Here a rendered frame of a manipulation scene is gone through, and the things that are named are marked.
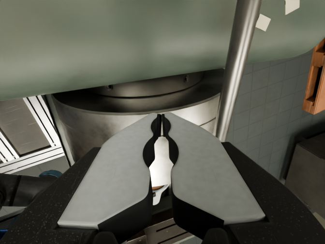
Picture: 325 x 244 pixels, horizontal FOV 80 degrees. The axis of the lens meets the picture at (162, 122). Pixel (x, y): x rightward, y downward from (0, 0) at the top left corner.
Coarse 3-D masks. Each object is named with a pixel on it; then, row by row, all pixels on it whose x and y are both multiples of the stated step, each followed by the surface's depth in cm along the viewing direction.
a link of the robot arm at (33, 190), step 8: (24, 176) 50; (32, 176) 51; (40, 176) 54; (48, 176) 53; (56, 176) 54; (24, 184) 48; (32, 184) 49; (40, 184) 50; (48, 184) 51; (16, 192) 46; (24, 192) 47; (32, 192) 48; (40, 192) 48; (16, 200) 47; (24, 200) 47; (32, 200) 47
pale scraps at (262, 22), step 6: (288, 0) 20; (294, 0) 20; (288, 6) 20; (294, 6) 21; (288, 12) 21; (258, 18) 20; (264, 18) 20; (258, 24) 20; (264, 24) 20; (264, 30) 21
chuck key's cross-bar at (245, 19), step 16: (240, 0) 10; (256, 0) 9; (240, 16) 10; (256, 16) 10; (240, 32) 11; (240, 48) 11; (240, 64) 12; (224, 80) 13; (240, 80) 13; (224, 96) 14; (224, 112) 15; (224, 128) 16
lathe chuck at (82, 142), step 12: (60, 120) 30; (72, 132) 28; (72, 144) 30; (84, 144) 27; (96, 144) 26; (156, 144) 25; (168, 144) 26; (72, 156) 34; (156, 156) 26; (168, 156) 27; (156, 168) 27; (168, 168) 28; (156, 180) 28; (168, 180) 29
